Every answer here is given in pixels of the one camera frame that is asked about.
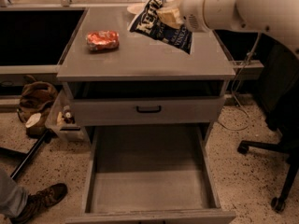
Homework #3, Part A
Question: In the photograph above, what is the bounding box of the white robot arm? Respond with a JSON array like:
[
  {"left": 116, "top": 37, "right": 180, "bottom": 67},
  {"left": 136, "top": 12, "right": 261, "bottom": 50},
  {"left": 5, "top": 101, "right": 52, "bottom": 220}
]
[{"left": 157, "top": 0, "right": 299, "bottom": 58}]

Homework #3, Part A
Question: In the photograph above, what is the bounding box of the red snack bag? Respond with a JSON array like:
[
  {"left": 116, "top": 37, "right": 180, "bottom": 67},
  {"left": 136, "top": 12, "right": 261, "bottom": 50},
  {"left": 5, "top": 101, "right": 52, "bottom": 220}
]
[{"left": 86, "top": 31, "right": 120, "bottom": 51}]

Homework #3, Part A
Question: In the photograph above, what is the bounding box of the black drawer handle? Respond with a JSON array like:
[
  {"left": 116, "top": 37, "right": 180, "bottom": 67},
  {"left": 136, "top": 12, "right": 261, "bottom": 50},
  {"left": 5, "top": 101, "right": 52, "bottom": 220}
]
[{"left": 135, "top": 105, "right": 162, "bottom": 114}]

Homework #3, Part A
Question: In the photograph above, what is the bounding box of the black metal floor bar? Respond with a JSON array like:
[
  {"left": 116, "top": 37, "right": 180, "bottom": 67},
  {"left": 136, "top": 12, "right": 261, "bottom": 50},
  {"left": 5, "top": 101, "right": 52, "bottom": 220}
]
[{"left": 0, "top": 130, "right": 51, "bottom": 180}]

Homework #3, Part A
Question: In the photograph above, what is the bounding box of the grey cable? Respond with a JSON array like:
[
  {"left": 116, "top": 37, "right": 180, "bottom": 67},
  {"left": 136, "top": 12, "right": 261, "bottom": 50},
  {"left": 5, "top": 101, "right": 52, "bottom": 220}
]
[{"left": 218, "top": 31, "right": 263, "bottom": 133}]

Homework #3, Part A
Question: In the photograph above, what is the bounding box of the open middle drawer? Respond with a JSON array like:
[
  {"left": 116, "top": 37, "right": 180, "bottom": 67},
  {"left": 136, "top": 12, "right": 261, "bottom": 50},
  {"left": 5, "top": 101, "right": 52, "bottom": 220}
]
[{"left": 65, "top": 124, "right": 235, "bottom": 224}]

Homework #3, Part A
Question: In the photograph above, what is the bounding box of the brown backpack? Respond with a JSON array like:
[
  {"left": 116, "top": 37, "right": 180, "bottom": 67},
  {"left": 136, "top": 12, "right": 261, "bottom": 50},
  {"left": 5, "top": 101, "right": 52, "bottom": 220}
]
[{"left": 17, "top": 75, "right": 58, "bottom": 138}]

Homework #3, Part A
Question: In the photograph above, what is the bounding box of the grey drawer cabinet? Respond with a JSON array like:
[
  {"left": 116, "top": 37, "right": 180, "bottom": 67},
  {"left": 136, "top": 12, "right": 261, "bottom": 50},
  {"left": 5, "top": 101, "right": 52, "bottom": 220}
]
[{"left": 58, "top": 5, "right": 235, "bottom": 140}]

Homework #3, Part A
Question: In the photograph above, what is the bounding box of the small bottle in bin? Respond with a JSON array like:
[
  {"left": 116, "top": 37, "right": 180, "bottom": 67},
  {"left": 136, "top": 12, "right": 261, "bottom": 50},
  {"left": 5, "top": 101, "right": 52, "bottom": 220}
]
[{"left": 63, "top": 105, "right": 75, "bottom": 123}]

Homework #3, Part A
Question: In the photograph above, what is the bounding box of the blue Kettle chip bag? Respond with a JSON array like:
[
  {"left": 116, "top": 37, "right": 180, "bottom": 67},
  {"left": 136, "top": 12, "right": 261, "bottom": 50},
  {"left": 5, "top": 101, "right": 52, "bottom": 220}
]
[{"left": 128, "top": 0, "right": 192, "bottom": 54}]

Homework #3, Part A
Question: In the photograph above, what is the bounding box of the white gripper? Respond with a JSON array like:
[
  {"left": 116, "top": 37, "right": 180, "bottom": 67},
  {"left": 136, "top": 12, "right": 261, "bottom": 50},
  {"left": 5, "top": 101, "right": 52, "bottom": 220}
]
[{"left": 156, "top": 0, "right": 209, "bottom": 33}]

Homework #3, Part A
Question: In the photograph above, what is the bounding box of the black office chair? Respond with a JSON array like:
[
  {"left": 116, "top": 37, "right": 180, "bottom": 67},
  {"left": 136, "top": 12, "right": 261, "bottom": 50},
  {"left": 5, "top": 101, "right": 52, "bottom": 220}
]
[{"left": 237, "top": 44, "right": 299, "bottom": 213}]

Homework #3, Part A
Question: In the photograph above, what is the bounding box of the white bowl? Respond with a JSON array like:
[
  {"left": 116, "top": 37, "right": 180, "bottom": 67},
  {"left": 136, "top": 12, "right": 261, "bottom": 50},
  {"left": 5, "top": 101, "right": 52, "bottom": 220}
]
[{"left": 127, "top": 3, "right": 144, "bottom": 15}]

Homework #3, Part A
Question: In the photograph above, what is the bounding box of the closed top drawer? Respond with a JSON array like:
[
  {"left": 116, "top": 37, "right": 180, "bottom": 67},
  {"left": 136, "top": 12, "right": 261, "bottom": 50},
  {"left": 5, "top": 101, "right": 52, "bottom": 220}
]
[{"left": 71, "top": 97, "right": 224, "bottom": 126}]

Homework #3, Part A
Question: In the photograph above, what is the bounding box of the grey trouser leg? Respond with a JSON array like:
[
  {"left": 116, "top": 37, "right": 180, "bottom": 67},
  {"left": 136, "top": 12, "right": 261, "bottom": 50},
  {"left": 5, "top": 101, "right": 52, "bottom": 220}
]
[{"left": 0, "top": 169, "right": 28, "bottom": 218}]

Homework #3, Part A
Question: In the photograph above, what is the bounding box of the brown shoe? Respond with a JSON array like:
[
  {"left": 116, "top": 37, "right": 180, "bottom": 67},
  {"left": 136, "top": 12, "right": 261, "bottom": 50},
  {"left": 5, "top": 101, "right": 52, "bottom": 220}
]
[{"left": 10, "top": 183, "right": 68, "bottom": 224}]

